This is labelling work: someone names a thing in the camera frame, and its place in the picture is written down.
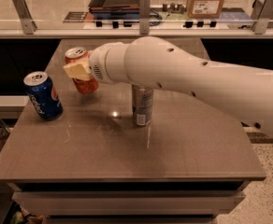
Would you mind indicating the right metal glass bracket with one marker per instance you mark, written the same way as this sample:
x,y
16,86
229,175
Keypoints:
x,y
261,12

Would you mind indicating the cardboard box with label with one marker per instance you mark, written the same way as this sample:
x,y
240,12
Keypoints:
x,y
204,9

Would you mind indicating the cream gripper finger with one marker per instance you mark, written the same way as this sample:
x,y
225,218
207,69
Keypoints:
x,y
78,70

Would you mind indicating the red coke can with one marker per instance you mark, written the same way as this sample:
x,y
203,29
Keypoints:
x,y
79,54

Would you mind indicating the blue pepsi can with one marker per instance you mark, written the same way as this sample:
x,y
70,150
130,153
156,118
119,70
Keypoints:
x,y
42,94

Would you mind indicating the colourful item under table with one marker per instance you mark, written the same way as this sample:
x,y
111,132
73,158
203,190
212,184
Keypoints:
x,y
23,217

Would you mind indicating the left metal glass bracket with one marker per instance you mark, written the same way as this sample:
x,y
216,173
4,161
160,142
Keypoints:
x,y
27,22

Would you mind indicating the metal glass bracket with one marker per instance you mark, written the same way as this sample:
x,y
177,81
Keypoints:
x,y
27,22
144,16
261,12

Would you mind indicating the silver slim can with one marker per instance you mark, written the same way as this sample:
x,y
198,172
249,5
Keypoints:
x,y
142,101

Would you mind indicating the table drawer front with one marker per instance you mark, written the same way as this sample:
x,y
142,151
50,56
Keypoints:
x,y
135,203

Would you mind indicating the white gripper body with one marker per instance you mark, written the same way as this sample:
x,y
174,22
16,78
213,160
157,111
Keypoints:
x,y
98,62

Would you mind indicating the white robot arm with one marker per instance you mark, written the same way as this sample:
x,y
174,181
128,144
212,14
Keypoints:
x,y
243,92

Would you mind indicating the middle metal glass bracket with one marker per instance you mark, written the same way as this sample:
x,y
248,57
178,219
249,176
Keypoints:
x,y
144,16

